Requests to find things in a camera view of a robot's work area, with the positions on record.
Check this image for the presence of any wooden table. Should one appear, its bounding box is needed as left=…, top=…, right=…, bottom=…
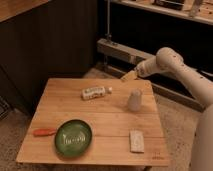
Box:
left=16, top=78, right=170, bottom=167

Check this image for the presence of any metal shelf rack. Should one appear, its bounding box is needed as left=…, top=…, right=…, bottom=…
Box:
left=96, top=0, right=213, bottom=113

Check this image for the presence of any orange carrot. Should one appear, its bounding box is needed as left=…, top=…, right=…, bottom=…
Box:
left=33, top=129, right=56, bottom=136

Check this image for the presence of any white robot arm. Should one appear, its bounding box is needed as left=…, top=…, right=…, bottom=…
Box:
left=121, top=47, right=213, bottom=171

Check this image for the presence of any white upside-down cup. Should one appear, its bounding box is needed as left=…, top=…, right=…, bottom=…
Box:
left=127, top=89, right=142, bottom=112

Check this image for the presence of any white sponge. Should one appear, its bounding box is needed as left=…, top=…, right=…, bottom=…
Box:
left=130, top=130, right=145, bottom=153

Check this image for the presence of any white labelled bottle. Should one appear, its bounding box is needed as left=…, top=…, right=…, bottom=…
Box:
left=81, top=86, right=112, bottom=100

